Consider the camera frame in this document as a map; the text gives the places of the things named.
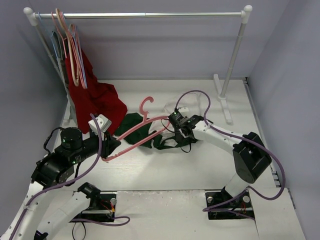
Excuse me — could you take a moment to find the white green raglan t shirt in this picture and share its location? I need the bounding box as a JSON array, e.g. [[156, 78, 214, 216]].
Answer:
[[114, 92, 201, 150]]

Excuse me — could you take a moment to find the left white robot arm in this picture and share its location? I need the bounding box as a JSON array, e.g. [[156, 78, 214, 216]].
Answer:
[[0, 127, 121, 240]]

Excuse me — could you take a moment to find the red t shirt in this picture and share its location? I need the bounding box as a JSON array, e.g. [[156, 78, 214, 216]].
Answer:
[[65, 53, 128, 135]]

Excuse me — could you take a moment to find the beige wooden hanger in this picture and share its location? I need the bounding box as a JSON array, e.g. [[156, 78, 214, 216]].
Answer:
[[55, 8, 80, 87]]

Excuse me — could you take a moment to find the blue plastic hanger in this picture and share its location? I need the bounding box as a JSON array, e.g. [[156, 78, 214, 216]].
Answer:
[[38, 12, 63, 60]]

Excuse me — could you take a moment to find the white metal clothes rack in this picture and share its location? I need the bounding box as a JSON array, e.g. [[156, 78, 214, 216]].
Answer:
[[23, 5, 253, 124]]

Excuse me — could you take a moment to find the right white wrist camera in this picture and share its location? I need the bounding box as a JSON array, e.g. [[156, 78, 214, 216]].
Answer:
[[175, 106, 189, 113]]

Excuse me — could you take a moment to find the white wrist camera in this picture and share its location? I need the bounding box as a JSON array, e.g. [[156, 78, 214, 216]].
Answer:
[[175, 106, 189, 113], [88, 114, 112, 134]]

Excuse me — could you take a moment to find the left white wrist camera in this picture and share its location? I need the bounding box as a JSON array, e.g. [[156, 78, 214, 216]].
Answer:
[[88, 114, 112, 134]]

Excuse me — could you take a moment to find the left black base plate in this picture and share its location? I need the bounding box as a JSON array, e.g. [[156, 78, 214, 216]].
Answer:
[[72, 191, 117, 223]]

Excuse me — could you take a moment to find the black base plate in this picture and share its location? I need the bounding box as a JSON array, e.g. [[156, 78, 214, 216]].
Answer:
[[205, 190, 255, 221], [72, 191, 117, 223]]

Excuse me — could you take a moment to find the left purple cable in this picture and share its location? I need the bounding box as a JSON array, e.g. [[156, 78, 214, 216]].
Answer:
[[9, 112, 131, 240]]

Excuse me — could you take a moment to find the purple cable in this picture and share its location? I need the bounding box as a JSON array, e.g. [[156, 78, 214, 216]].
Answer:
[[9, 112, 131, 240], [174, 89, 286, 221]]

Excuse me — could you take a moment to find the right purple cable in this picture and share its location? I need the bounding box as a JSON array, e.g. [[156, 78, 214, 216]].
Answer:
[[174, 89, 286, 221]]

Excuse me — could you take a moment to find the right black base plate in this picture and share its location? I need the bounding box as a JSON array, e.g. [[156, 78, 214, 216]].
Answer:
[[205, 190, 255, 221]]

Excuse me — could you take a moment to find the black loop cable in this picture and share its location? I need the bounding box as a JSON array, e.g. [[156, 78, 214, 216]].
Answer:
[[72, 221, 88, 240]]

